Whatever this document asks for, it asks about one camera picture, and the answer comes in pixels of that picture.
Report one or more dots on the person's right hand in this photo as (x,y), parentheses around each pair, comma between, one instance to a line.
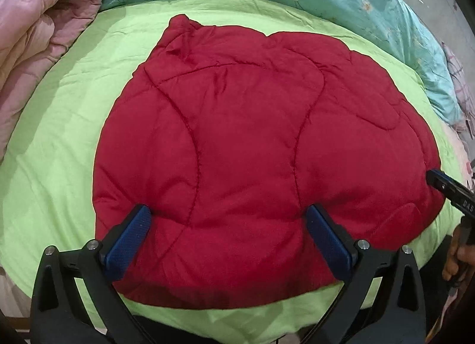
(460,262)

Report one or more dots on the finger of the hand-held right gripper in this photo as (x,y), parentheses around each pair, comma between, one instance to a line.
(439,180)

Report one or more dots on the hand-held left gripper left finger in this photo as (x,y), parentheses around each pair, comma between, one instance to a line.
(128,242)

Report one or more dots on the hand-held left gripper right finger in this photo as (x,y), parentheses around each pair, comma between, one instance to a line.
(328,245)

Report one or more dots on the light green bed sheet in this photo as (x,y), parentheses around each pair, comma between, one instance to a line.
(55,165)

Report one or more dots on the red quilted jacket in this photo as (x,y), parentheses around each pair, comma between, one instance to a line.
(252,151)

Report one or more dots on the pink patterned cloth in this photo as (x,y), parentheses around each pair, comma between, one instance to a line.
(462,80)

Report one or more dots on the pink quilt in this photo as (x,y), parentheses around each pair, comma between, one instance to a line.
(33,32)

